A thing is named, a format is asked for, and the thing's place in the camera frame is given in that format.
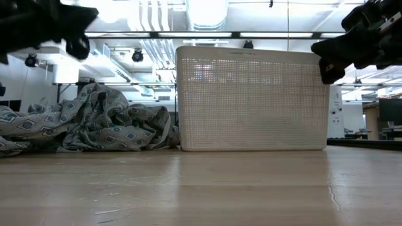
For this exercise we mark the black ceiling spotlight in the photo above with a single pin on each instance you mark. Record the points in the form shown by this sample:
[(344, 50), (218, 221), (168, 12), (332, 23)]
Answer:
[(31, 60), (137, 56), (248, 45)]

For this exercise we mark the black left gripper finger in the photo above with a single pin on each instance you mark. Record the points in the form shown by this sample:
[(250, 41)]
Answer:
[(78, 47), (78, 19)]

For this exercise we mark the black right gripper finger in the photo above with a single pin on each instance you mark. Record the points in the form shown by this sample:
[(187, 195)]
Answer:
[(336, 47), (331, 73)]

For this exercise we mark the grey patterned hospital gown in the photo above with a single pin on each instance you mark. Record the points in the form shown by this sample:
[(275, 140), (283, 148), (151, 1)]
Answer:
[(94, 125)]

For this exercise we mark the dark computer monitor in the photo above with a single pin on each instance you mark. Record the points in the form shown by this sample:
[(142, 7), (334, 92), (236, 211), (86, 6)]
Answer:
[(391, 110)]

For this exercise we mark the black aluminium table frame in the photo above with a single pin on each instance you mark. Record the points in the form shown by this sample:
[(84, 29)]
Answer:
[(364, 144)]

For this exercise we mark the black overhead crossbar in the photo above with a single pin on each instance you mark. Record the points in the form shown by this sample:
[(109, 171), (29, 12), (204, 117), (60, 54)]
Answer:
[(235, 34)]

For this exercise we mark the white perforated plastic basket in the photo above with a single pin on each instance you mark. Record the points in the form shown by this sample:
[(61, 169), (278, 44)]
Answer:
[(251, 103)]

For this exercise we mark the white standing cabinet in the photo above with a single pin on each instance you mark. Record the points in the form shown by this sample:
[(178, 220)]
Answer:
[(336, 113)]

